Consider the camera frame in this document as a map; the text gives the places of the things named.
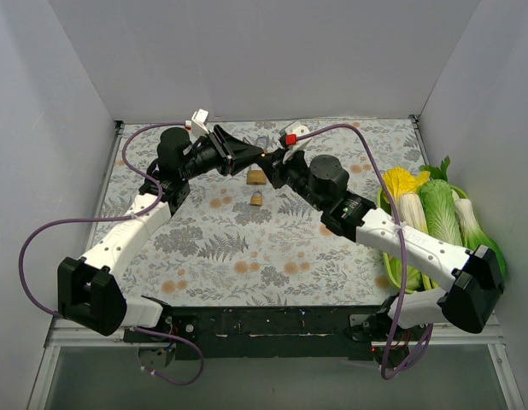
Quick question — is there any yellow napa cabbage toy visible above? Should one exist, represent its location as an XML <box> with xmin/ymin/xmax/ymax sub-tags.
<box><xmin>382</xmin><ymin>167</ymin><xmax>431</xmax><ymax>204</ymax></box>

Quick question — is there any green napa cabbage toy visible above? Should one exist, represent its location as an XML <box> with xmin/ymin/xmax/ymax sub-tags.
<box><xmin>419</xmin><ymin>179</ymin><xmax>462</xmax><ymax>246</ymax></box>

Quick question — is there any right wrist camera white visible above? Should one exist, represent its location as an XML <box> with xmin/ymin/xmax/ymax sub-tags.
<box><xmin>279</xmin><ymin>121</ymin><xmax>309</xmax><ymax>151</ymax></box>

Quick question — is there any large brass padlock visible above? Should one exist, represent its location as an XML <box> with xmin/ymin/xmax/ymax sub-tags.
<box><xmin>243</xmin><ymin>135</ymin><xmax>269</xmax><ymax>152</ymax></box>
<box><xmin>246</xmin><ymin>169</ymin><xmax>267</xmax><ymax>185</ymax></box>

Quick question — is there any round green cabbage toy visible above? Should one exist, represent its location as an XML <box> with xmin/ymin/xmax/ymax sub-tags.
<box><xmin>388</xmin><ymin>257</ymin><xmax>423</xmax><ymax>293</ymax></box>

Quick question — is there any bok choy toy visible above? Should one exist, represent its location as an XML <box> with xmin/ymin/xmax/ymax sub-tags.
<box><xmin>455</xmin><ymin>198</ymin><xmax>507</xmax><ymax>277</ymax></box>

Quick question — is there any aluminium frame rail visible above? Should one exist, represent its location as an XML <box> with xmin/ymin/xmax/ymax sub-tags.
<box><xmin>29</xmin><ymin>320</ymin><xmax>524</xmax><ymax>409</ymax></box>

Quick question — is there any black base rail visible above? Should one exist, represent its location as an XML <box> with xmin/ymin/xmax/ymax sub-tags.
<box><xmin>124</xmin><ymin>305</ymin><xmax>392</xmax><ymax>360</ymax></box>

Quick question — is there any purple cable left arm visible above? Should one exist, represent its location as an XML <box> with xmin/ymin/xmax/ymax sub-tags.
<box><xmin>17</xmin><ymin>120</ymin><xmax>205</xmax><ymax>385</ymax></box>

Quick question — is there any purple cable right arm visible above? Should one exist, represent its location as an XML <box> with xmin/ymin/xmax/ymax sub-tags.
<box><xmin>296</xmin><ymin>123</ymin><xmax>434</xmax><ymax>380</ymax></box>

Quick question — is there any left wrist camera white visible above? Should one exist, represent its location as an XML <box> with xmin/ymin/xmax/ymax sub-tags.
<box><xmin>185</xmin><ymin>108</ymin><xmax>209</xmax><ymax>138</ymax></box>

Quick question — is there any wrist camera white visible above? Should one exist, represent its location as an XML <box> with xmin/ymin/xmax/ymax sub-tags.
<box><xmin>185</xmin><ymin>108</ymin><xmax>209</xmax><ymax>138</ymax></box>
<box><xmin>279</xmin><ymin>121</ymin><xmax>309</xmax><ymax>151</ymax></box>

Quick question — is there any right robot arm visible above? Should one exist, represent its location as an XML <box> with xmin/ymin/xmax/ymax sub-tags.
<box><xmin>256</xmin><ymin>149</ymin><xmax>505</xmax><ymax>340</ymax></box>

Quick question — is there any floral patterned table mat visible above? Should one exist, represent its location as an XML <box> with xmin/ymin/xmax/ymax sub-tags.
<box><xmin>101</xmin><ymin>118</ymin><xmax>424</xmax><ymax>307</ymax></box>

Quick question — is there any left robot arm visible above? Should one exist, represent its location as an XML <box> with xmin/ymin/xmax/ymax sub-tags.
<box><xmin>57</xmin><ymin>126</ymin><xmax>264</xmax><ymax>342</ymax></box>

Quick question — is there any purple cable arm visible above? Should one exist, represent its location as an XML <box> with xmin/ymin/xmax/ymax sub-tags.
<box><xmin>296</xmin><ymin>123</ymin><xmax>434</xmax><ymax>380</ymax></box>
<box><xmin>17</xmin><ymin>120</ymin><xmax>205</xmax><ymax>385</ymax></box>

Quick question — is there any green plastic basket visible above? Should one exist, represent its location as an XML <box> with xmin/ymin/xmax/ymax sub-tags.
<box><xmin>377</xmin><ymin>185</ymin><xmax>468</xmax><ymax>294</ymax></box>

